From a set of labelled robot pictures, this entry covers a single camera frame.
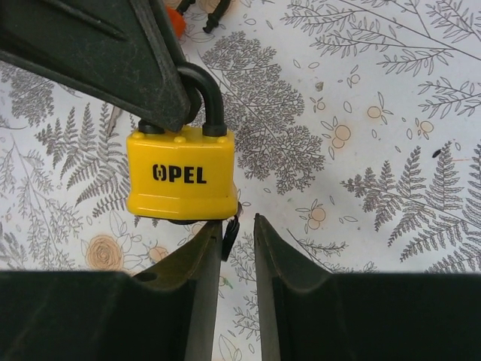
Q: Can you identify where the floral table mat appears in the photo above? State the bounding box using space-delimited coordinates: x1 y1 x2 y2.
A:
1 16 480 273

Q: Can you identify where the yellow padlock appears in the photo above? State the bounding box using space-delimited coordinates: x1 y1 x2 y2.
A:
126 63 238 223

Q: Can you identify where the orange padlock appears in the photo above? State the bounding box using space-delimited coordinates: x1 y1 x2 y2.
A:
163 0 234 39

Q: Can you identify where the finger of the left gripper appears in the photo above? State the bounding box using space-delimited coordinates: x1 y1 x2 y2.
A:
1 1 188 132

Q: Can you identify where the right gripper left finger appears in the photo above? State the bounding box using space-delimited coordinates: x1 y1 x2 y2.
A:
1 221 222 360

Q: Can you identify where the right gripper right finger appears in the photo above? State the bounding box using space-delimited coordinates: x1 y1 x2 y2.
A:
253 214 480 360

